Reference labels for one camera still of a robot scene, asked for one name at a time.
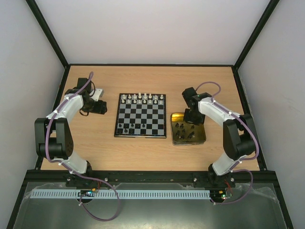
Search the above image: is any gold metal tin tray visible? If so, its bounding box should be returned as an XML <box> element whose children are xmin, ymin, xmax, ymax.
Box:
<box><xmin>170</xmin><ymin>113</ymin><xmax>206</xmax><ymax>146</ymax></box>

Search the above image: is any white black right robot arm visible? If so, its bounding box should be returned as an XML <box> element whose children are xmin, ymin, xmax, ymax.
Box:
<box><xmin>182</xmin><ymin>87</ymin><xmax>259</xmax><ymax>187</ymax></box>

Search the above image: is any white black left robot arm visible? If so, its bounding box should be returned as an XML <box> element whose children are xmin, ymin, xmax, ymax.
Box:
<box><xmin>34</xmin><ymin>72</ymin><xmax>107</xmax><ymax>179</ymax></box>

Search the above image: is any black and grey chessboard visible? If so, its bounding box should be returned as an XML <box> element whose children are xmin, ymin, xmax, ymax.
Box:
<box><xmin>114</xmin><ymin>93</ymin><xmax>166</xmax><ymax>138</ymax></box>

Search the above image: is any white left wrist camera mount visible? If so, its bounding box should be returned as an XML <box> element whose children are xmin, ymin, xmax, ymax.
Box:
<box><xmin>91</xmin><ymin>88</ymin><xmax>104</xmax><ymax>101</ymax></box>

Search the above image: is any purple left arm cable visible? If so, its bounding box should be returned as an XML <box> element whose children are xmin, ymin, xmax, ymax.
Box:
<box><xmin>45</xmin><ymin>71</ymin><xmax>121</xmax><ymax>221</ymax></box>

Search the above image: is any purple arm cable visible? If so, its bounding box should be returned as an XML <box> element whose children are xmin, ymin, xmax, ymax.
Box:
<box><xmin>45</xmin><ymin>71</ymin><xmax>121</xmax><ymax>221</ymax></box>
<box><xmin>196</xmin><ymin>82</ymin><xmax>260</xmax><ymax>205</ymax></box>

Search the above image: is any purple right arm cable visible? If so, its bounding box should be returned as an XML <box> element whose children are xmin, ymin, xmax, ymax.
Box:
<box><xmin>196</xmin><ymin>82</ymin><xmax>260</xmax><ymax>205</ymax></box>

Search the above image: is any black mounting rail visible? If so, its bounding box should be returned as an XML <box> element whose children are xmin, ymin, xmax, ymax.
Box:
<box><xmin>68</xmin><ymin>171</ymin><xmax>235</xmax><ymax>188</ymax></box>

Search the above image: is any black aluminium frame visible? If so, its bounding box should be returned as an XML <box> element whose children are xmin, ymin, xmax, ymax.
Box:
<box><xmin>0</xmin><ymin>0</ymin><xmax>305</xmax><ymax>229</ymax></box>

